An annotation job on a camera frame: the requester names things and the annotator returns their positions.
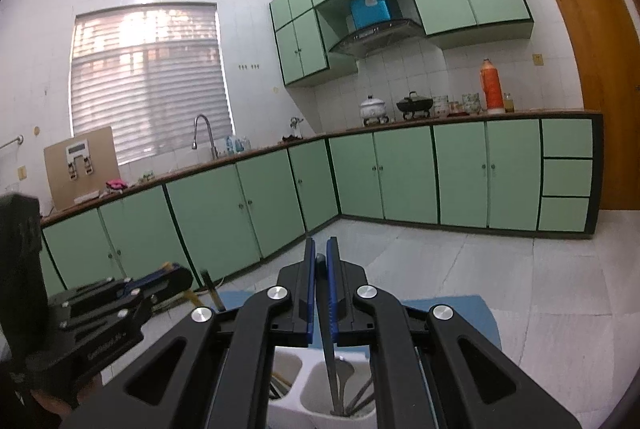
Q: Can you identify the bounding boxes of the grey metal chopstick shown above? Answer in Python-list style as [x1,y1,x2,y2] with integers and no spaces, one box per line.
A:
[316,253,346,415]

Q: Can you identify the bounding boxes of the blue box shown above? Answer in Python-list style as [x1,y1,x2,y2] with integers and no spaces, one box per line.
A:
[350,0,391,30]

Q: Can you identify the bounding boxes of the cardboard board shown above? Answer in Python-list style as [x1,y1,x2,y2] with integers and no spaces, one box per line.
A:
[43,126,121,212]

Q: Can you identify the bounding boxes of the white cooking pot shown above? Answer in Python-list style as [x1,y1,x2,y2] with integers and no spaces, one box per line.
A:
[360,95,388,119]

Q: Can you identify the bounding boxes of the dark chopstick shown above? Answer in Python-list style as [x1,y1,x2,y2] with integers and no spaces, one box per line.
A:
[200,270,226,312]

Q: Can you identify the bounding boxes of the green lower kitchen cabinets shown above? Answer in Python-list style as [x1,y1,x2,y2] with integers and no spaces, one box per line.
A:
[37,109,603,297]

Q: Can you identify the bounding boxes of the black chopstick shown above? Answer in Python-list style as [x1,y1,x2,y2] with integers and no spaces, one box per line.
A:
[347,379,375,414]

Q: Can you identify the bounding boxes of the range hood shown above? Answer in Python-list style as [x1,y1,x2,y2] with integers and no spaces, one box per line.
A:
[327,18,425,58]

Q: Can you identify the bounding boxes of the white plastic utensil holder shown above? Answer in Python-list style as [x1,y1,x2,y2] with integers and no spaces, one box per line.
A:
[267,345,381,429]

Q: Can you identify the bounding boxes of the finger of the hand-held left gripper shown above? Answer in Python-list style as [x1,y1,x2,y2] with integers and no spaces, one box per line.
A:
[59,295,155,336]
[47,265,194,310]

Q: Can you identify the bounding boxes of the steel kitchen faucet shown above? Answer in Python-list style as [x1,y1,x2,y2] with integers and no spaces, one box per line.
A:
[192,114,219,160]

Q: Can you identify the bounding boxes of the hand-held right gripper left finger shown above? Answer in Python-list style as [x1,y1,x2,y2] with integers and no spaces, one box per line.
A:
[60,236,318,429]

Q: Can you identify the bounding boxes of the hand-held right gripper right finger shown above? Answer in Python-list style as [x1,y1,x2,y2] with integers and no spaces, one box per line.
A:
[326,236,583,429]

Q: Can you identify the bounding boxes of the wooden door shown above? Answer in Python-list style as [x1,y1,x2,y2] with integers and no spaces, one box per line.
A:
[537,0,640,211]

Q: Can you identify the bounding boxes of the black wok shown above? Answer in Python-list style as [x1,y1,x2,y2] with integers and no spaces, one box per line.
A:
[396,92,432,112]

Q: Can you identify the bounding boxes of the orange thermos flask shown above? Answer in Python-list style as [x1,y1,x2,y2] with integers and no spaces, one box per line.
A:
[480,58,505,115]

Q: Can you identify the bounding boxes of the window blind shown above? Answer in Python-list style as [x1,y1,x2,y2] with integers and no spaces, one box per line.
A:
[70,2,235,157]

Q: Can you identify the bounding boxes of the blue tablecloth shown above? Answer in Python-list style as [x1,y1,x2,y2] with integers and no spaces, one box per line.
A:
[217,290,502,352]

